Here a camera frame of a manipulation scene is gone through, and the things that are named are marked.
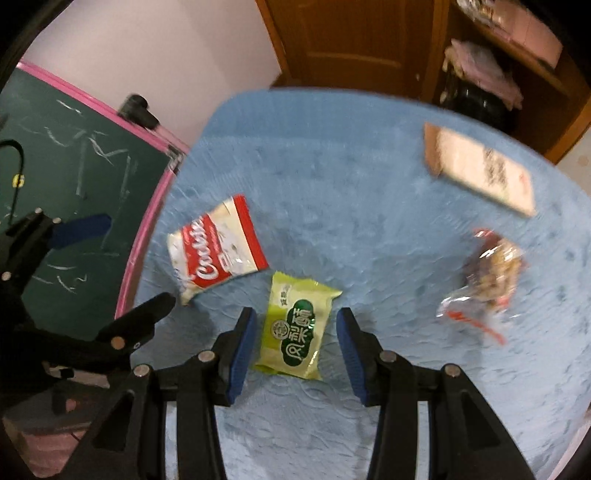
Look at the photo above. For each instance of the clear plastic bag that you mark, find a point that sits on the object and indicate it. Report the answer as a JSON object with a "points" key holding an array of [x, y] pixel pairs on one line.
{"points": [[480, 9]]}

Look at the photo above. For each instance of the wooden door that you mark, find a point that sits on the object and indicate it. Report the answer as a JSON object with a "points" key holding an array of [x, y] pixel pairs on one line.
{"points": [[351, 41]]}

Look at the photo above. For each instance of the red white cookie packet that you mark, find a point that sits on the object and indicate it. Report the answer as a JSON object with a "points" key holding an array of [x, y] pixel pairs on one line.
{"points": [[217, 254]]}

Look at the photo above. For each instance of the yellow round magnet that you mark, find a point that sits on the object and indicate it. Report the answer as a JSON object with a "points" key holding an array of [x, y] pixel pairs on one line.
{"points": [[18, 180]]}

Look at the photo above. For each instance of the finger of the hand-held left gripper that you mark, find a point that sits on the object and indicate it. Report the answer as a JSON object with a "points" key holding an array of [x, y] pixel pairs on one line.
{"points": [[138, 323], [78, 229]]}

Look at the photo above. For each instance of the black bag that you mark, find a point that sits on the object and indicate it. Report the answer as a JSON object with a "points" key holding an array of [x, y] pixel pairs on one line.
{"points": [[475, 105]]}

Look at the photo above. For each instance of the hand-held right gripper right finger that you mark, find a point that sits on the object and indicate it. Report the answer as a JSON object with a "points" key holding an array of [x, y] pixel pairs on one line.
{"points": [[353, 355]]}

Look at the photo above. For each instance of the pink cloth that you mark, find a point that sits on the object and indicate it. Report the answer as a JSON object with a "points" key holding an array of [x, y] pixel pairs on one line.
{"points": [[480, 69]]}

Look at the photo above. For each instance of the wooden shelf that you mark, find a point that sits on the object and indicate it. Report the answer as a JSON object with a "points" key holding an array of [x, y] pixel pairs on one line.
{"points": [[572, 129]]}

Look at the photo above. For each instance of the green chalkboard with pink frame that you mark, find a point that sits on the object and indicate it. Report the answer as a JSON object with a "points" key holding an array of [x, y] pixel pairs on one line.
{"points": [[92, 184]]}

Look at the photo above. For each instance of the pink box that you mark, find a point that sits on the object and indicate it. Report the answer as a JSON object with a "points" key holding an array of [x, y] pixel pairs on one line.
{"points": [[531, 32]]}

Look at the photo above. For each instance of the white brown-edged snack packet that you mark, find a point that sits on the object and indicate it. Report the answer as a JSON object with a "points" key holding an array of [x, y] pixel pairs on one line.
{"points": [[475, 166]]}

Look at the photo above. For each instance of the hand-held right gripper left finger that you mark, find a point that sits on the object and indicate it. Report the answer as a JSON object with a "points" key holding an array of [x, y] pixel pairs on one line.
{"points": [[241, 355]]}

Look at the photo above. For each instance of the blue fluffy cloth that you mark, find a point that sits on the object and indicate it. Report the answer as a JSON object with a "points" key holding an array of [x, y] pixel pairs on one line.
{"points": [[369, 230]]}

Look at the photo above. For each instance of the clear packet of nut candy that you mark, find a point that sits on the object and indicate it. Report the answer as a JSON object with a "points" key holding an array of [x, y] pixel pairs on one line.
{"points": [[494, 272]]}

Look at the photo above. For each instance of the black clip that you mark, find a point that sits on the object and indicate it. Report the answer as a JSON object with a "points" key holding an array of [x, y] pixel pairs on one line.
{"points": [[138, 110]]}

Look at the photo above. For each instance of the green pastry packet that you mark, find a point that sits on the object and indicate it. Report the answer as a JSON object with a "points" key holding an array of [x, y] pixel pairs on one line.
{"points": [[295, 327]]}

